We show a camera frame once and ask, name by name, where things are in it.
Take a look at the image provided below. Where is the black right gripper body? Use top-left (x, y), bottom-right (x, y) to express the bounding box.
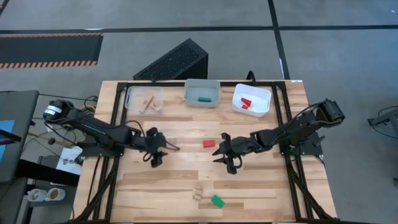
top-left (221, 133), bottom-right (254, 175)

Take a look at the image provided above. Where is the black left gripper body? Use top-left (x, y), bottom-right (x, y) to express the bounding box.
top-left (144, 126), bottom-right (168, 169)

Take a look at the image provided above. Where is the long wooden block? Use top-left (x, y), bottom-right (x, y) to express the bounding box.
top-left (143, 95), bottom-right (155, 111)

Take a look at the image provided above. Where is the wooden arch block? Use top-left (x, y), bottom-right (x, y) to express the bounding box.
top-left (192, 185), bottom-right (204, 202)

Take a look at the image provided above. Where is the green wedge block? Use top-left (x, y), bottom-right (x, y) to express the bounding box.
top-left (211, 194), bottom-right (226, 209)

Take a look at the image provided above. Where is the clear plastic bin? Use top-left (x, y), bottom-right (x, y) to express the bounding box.
top-left (124, 85), bottom-right (165, 115)

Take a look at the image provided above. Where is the white plastic bin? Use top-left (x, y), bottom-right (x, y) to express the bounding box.
top-left (231, 83), bottom-right (272, 118)

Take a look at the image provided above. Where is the grey plastic bin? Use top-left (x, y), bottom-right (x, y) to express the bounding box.
top-left (183, 78), bottom-right (221, 109)

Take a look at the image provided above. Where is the black perforated box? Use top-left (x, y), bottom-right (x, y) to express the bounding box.
top-left (132, 38), bottom-right (209, 81)

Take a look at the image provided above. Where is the white printed paper sheet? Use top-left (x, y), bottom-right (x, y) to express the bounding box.
top-left (55, 146), bottom-right (84, 175)

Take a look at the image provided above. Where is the white cup with brown drink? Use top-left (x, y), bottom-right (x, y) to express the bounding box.
top-left (46, 187), bottom-right (67, 202)

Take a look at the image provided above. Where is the white empty cup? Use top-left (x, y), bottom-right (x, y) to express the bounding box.
top-left (27, 188), bottom-right (48, 203)

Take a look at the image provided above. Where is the black hazard-striped floor mat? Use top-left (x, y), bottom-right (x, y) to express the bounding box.
top-left (0, 32), bottom-right (104, 69)

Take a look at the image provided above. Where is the blue screen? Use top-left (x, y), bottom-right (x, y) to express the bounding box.
top-left (0, 119), bottom-right (16, 162)

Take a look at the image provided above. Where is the black aluminium table frame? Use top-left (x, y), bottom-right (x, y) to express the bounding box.
top-left (73, 80), bottom-right (336, 223)

